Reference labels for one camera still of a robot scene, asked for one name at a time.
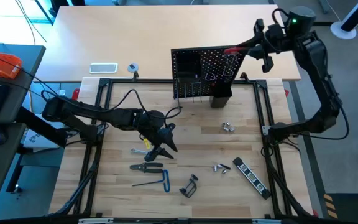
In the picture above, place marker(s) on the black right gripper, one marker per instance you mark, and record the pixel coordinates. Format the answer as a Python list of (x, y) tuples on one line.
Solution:
[(267, 46)]

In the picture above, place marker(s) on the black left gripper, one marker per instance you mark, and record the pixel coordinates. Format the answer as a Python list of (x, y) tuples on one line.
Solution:
[(163, 133)]

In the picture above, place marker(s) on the large silver combination wrench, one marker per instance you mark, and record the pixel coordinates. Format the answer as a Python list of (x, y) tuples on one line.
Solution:
[(137, 151)]

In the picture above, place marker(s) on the black screw clamp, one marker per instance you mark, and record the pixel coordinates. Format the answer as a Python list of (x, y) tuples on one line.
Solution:
[(193, 178)]

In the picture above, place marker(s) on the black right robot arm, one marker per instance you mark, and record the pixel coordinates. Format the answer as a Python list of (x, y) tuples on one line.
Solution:
[(320, 77)]

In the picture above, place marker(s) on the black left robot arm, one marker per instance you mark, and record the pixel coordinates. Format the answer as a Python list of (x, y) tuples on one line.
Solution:
[(104, 113)]

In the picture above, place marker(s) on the black metal peg board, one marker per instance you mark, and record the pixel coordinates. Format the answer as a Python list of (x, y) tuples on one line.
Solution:
[(211, 62)]

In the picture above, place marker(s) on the chrome plier holder hook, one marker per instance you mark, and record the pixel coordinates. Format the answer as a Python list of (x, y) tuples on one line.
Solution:
[(210, 79)]

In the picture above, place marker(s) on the red plastic part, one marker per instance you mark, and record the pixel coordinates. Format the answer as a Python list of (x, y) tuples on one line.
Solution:
[(286, 92), (76, 96)]

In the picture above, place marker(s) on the black tool holder cup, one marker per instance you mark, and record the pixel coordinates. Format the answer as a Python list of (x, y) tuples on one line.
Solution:
[(221, 99)]

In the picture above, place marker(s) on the black storage bin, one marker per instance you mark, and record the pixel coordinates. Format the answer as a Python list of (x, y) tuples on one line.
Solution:
[(188, 67)]

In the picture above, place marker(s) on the grey round disc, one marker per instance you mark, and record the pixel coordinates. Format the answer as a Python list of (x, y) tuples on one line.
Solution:
[(132, 68)]

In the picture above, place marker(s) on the white floor stand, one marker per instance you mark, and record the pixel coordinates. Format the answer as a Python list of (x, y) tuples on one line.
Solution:
[(342, 31)]

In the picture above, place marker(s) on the black spirit level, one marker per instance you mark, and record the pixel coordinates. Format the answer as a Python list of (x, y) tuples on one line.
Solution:
[(251, 177)]

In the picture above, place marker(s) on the white smartphone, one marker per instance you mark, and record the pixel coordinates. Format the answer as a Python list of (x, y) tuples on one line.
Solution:
[(103, 68)]

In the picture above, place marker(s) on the light wooden table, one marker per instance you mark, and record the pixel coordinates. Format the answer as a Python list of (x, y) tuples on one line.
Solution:
[(135, 34)]

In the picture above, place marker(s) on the white paper sheet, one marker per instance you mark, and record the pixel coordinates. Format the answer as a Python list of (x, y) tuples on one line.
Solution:
[(36, 140)]

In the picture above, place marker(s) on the yellow black hazard tape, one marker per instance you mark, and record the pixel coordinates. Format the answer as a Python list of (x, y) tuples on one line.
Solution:
[(330, 205)]

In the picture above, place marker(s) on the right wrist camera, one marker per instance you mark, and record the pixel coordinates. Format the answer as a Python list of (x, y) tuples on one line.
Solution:
[(277, 31)]

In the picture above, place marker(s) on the black aluminium table frame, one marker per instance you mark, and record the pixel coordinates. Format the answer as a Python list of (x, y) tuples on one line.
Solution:
[(182, 81)]

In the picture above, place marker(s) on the white bracket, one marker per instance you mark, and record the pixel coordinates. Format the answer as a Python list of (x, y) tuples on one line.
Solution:
[(269, 221), (95, 221)]

